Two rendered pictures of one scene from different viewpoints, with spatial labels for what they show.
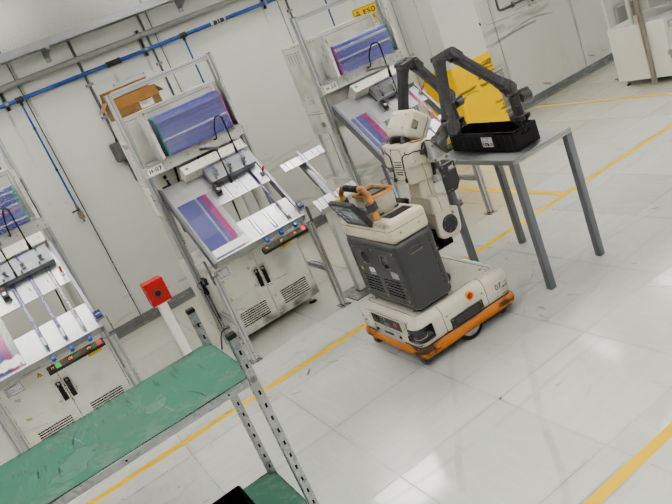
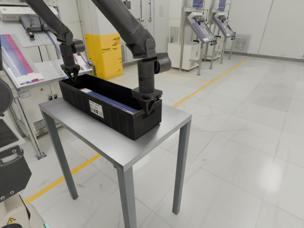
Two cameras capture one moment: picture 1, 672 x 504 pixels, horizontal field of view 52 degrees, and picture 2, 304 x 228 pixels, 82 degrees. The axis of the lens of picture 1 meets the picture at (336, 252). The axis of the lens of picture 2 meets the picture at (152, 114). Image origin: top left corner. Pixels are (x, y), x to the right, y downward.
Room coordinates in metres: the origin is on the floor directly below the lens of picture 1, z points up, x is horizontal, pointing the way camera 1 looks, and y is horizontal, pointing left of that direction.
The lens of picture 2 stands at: (3.11, -0.94, 1.22)
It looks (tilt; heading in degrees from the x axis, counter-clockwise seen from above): 29 degrees down; 333
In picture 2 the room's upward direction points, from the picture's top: straight up
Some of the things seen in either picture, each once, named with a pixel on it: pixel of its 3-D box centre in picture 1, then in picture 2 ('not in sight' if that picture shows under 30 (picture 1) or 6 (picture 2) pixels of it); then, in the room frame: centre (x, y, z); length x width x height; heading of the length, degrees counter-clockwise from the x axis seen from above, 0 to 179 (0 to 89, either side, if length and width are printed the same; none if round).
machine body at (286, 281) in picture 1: (249, 279); not in sight; (4.90, 0.67, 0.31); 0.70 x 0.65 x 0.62; 114
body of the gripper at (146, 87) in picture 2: (518, 111); (146, 85); (3.65, -1.20, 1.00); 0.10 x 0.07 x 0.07; 23
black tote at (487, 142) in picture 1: (492, 136); (105, 99); (3.91, -1.10, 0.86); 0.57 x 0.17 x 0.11; 22
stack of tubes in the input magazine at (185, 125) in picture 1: (191, 122); not in sight; (4.81, 0.57, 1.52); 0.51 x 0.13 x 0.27; 114
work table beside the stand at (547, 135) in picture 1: (517, 205); (118, 164); (3.92, -1.12, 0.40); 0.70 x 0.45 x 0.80; 22
